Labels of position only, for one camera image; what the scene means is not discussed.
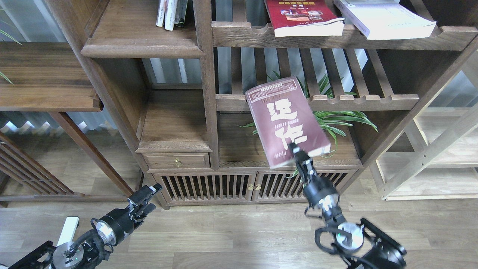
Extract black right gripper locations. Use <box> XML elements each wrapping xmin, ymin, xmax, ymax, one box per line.
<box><xmin>288</xmin><ymin>143</ymin><xmax>339</xmax><ymax>211</ymax></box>

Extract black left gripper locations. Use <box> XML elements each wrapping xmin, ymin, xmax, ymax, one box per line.
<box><xmin>92</xmin><ymin>183</ymin><xmax>163</xmax><ymax>246</ymax></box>

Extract dark red book white characters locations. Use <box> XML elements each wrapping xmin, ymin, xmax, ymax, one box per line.
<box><xmin>245</xmin><ymin>76</ymin><xmax>332</xmax><ymax>169</ymax></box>

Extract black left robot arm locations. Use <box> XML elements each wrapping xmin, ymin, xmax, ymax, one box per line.
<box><xmin>10</xmin><ymin>183</ymin><xmax>163</xmax><ymax>269</ymax></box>

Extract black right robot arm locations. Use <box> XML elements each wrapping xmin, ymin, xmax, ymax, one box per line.
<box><xmin>289</xmin><ymin>143</ymin><xmax>407</xmax><ymax>269</ymax></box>

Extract light wooden shelf unit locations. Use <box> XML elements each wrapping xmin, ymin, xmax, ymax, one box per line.
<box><xmin>369</xmin><ymin>50</ymin><xmax>478</xmax><ymax>202</ymax></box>

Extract red book on top shelf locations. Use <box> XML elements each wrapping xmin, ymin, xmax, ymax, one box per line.
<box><xmin>265</xmin><ymin>0</ymin><xmax>344</xmax><ymax>37</ymax></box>

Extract left slatted cabinet door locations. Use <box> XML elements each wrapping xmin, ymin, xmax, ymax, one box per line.
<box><xmin>153</xmin><ymin>172</ymin><xmax>256</xmax><ymax>206</ymax></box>

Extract slatted cabinet door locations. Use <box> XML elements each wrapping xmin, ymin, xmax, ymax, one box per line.
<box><xmin>246</xmin><ymin>170</ymin><xmax>356</xmax><ymax>203</ymax></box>
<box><xmin>153</xmin><ymin>172</ymin><xmax>256</xmax><ymax>206</ymax></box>

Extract right slatted cabinet door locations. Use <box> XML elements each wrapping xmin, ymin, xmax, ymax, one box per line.
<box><xmin>246</xmin><ymin>170</ymin><xmax>356</xmax><ymax>203</ymax></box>

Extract green spider plant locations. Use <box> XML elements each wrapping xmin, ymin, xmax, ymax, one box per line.
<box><xmin>240</xmin><ymin>71</ymin><xmax>378</xmax><ymax>178</ymax></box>

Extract small wooden drawer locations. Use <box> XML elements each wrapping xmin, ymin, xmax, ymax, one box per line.
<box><xmin>142</xmin><ymin>152</ymin><xmax>209</xmax><ymax>169</ymax></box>

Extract white bar on floor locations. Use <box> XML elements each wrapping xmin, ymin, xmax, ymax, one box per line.
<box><xmin>56</xmin><ymin>216</ymin><xmax>79</xmax><ymax>247</ymax></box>

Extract dark wooden bookshelf cabinet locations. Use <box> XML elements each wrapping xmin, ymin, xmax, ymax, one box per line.
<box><xmin>46</xmin><ymin>0</ymin><xmax>477</xmax><ymax>191</ymax></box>

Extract wooden slatted rack left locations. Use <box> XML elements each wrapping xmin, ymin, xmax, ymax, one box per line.
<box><xmin>0</xmin><ymin>133</ymin><xmax>87</xmax><ymax>204</ymax></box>

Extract dark wooden side table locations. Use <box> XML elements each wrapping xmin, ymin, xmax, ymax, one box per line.
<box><xmin>0</xmin><ymin>41</ymin><xmax>133</xmax><ymax>201</ymax></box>

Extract transparent upright folder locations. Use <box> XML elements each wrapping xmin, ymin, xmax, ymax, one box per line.
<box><xmin>174</xmin><ymin>0</ymin><xmax>188</xmax><ymax>27</ymax></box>

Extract green plant leaves far left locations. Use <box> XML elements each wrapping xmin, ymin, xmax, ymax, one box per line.
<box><xmin>0</xmin><ymin>19</ymin><xmax>24</xmax><ymax>85</ymax></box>

